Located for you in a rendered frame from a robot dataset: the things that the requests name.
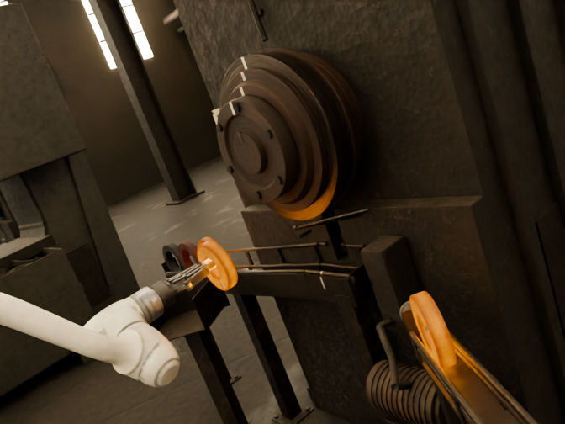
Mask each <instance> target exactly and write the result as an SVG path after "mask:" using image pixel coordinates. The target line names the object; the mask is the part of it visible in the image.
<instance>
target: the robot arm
mask: <svg viewBox="0 0 565 424"><path fill-rule="evenodd" d="M215 267H217V266H216V265H215V263H214V262H213V261H212V260H211V259H209V258H208V259H207V260H205V261H204V262H201V261H199V262H198V265H197V264H194V265H193V266H191V267H190V268H188V269H186V270H184V271H182V272H180V273H179V274H177V275H175V276H173V277H171V278H168V279H167V280H166V281H167V283H165V282H163V281H158V282H157V283H155V284H153V285H152V286H150V287H144V288H143V289H141V290H139V291H138V292H136V293H134V294H132V295H131V296H130V297H128V298H126V299H123V300H120V301H117V302H115V303H113V304H111V305H110V306H108V307H107V308H105V309H104V310H102V311H100V312H99V313H97V314H96V315H95V316H94V317H93V318H92V319H91V320H90V321H89V322H88V323H87V324H86V325H85V326H84V327H82V326H79V325H77V324H75V323H73V322H71V321H68V320H66V319H64V318H61V317H59V316H58V315H54V314H52V313H50V312H48V311H46V310H43V309H41V308H39V307H37V306H35V305H32V304H30V303H27V302H25V301H23V300H21V299H17V298H15V297H13V296H10V295H8V294H4V293H1V292H0V325H3V326H7V327H10V328H12V329H14V330H17V331H21V332H23V333H25V334H28V335H31V336H32V337H37V338H39V339H41V340H44V341H46V342H50V343H52V344H55V345H57V346H59V347H63V348H65V349H68V350H71V351H73V352H77V353H79V354H81V355H84V356H87V357H90V358H94V359H97V360H100V361H103V362H106V363H111V364H112V365H113V366H114V369H115V370H116V371H117V372H118V373H120V374H124V375H127V376H129V377H131V378H133V379H136V380H138V381H139V380H140V381H141V382H143V383H144V384H147V385H149V386H152V387H162V386H164V385H167V384H170V383H171V382H172V381H173V380H174V379H175V378H176V376H177V374H178V371H179V366H180V358H179V356H178V353H177V350H176V349H175V347H174V346H173V345H172V344H171V343H170V342H169V341H168V340H167V339H166V338H165V337H164V336H163V335H162V334H161V333H160V332H159V331H158V330H157V329H156V328H154V327H152V326H150V325H149V324H150V323H151V322H152V321H154V320H155V319H157V318H158V317H160V316H161V315H163V313H164V310H165V309H167V308H168V307H170V306H171V305H173V304H174V303H175V295H177V294H181V293H182V292H184V290H185V289H186V290H187V291H190V290H191V289H192V288H193V287H194V286H195V285H196V284H198V283H199V282H200V281H202V280H203V279H204V278H206V277H207V276H208V275H209V274H211V272H210V270H212V269H213V268H215Z"/></svg>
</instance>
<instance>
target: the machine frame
mask: <svg viewBox="0 0 565 424"><path fill-rule="evenodd" d="M254 1H255V3H256V7H257V10H260V9H263V10H264V14H262V15H260V18H261V21H262V24H263V27H264V29H265V31H266V33H267V37H268V41H266V42H262V40H261V36H260V34H259V31H258V29H257V27H256V23H255V20H254V19H253V16H252V12H251V9H250V6H249V3H248V1H247V0H173V2H174V4H175V7H176V9H177V12H178V15H179V17H180V20H181V22H182V26H183V28H184V30H185V33H186V35H187V38H188V41H189V44H190V46H191V48H192V50H193V54H194V56H195V59H196V61H197V63H198V67H199V70H200V71H201V74H202V76H203V80H204V82H205V85H206V87H207V89H208V92H209V96H210V97H211V100H212V103H213V105H214V108H215V109H219V96H220V89H221V86H222V82H223V80H224V76H225V73H226V72H227V71H228V69H229V68H230V66H231V65H232V64H233V63H234V62H235V61H236V60H237V59H239V58H241V57H242V56H246V55H249V54H252V53H257V52H258V51H260V50H264V49H266V48H270V47H285V48H289V49H292V50H295V51H297V52H299V53H308V54H311V55H314V56H318V57H319V58H321V59H323V60H325V61H327V62H328V63H330V64H331V65H332V66H333V67H334V68H335V69H336V70H337V71H338V72H339V73H340V74H341V75H342V76H343V77H344V78H345V79H346V81H347V83H348V84H349V85H350V87H351V89H352V91H353V92H354V94H355V95H356V99H357V101H358V103H359V104H360V107H361V110H362V114H363V118H364V121H365V126H366V131H367V151H366V156H365V160H364V163H363V165H362V169H361V171H360V172H359V173H358V174H357V176H356V177H355V179H354V182H353V184H352V186H351V190H350V191H349V193H348V194H347V196H346V197H345V198H344V199H343V200H342V201H341V202H340V203H338V204H337V205H336V206H334V207H332V208H330V209H327V210H326V211H325V212H324V213H322V214H321V215H319V216H317V217H315V218H313V219H311V220H292V219H289V218H287V217H285V216H282V215H280V214H278V213H277V212H275V211H273V210H272V209H270V208H269V207H268V206H266V205H265V204H264V203H263V202H262V201H261V200H259V199H255V198H254V197H252V196H250V195H249V194H248V196H249V199H250V201H251V204H252V205H251V206H249V207H247V208H245V209H243V210H242V211H241V215H242V217H243V220H244V222H245V224H246V228H247V230H248V232H249V235H250V237H251V240H252V243H253V245H254V247H263V246H281V245H292V244H301V243H311V242H327V243H328V246H317V247H316V248H317V251H318V253H319V256H320V258H321V260H322V262H324V263H334V264H342V265H351V266H359V265H360V262H359V259H358V256H357V254H356V250H355V248H350V247H347V251H348V253H349V256H347V255H346V253H345V252H343V251H342V250H341V239H340V236H339V233H341V234H342V235H343V238H344V241H345V243H350V244H365V245H366V246H368V245H369V244H371V243H372V242H374V241H375V240H377V239H378V238H379V237H380V236H403V237H404V238H405V240H406V243H407V246H408V248H409V253H410V256H411V259H412V262H413V264H414V267H415V272H416V275H417V278H418V280H419V283H420V287H421V291H426V292H427V293H428V294H429V295H430V296H431V298H432V299H433V300H434V301H435V303H436V306H437V307H438V309H439V311H440V312H441V315H442V317H443V320H444V322H445V323H446V327H447V329H448V331H449V332H450V333H451V334H452V335H453V336H454V337H455V338H456V339H457V340H458V341H459V342H460V343H461V344H462V345H463V346H464V347H465V348H466V349H467V350H468V351H469V352H470V353H471V354H472V355H473V356H474V357H475V358H476V359H477V360H478V361H479V362H480V363H481V364H482V365H483V366H484V367H485V368H486V369H487V370H488V371H489V372H490V373H491V374H492V375H493V376H494V377H495V378H496V379H497V380H498V381H499V383H500V384H501V385H502V386H503V387H504V388H505V389H506V390H507V391H508V392H509V393H510V394H511V395H512V396H513V397H514V398H515V399H516V400H517V401H518V402H519V403H520V404H521V405H522V406H523V407H524V409H525V410H526V411H527V412H528V413H529V414H530V415H531V416H532V417H533V418H534V419H535V420H536V421H537V422H538V423H539V424H565V0H254ZM366 208H368V212H366V213H362V214H358V215H359V217H357V218H353V219H349V220H340V221H336V222H331V223H327V224H323V225H315V226H310V227H306V228H302V229H297V230H296V231H295V230H294V229H293V226H294V225H302V224H305V223H309V222H312V221H316V220H322V219H325V218H329V217H333V216H337V215H343V214H346V213H350V212H353V211H357V210H360V209H366ZM309 229H311V230H312V232H311V233H309V234H308V235H306V236H304V237H303V238H301V239H298V236H299V235H301V234H302V233H304V232H305V231H307V230H309ZM274 299H275V301H276V303H277V307H278V309H279V311H280V314H281V317H282V320H283V322H284V325H285V326H286V329H287V331H288V335H289V337H290V340H291V342H292V344H293V348H294V350H295V352H296V354H297V357H298V360H299V363H300V365H301V368H302V370H303V372H304V376H305V378H306V380H307V383H308V385H309V386H308V387H307V391H308V392H309V396H310V399H311V400H312V401H313V402H315V404H316V406H317V408H318V409H320V410H322V411H325V412H327V413H330V414H331V415H333V416H337V417H339V418H340V419H343V420H345V421H348V422H350V423H352V424H382V422H381V419H380V417H379V414H378V410H376V409H375V408H374V407H373V406H372V405H371V404H370V403H369V401H368V399H367V392H366V382H367V380H366V378H365V375H364V373H363V370H362V366H361V364H360V361H359V358H358V356H357V354H356V349H355V348H354V345H353V342H352V339H351V336H350V333H349V331H348V328H347V326H346V322H345V319H344V317H343V315H342V312H341V308H340V306H339V304H337V303H332V302H328V301H323V300H318V299H301V298H286V297H274Z"/></svg>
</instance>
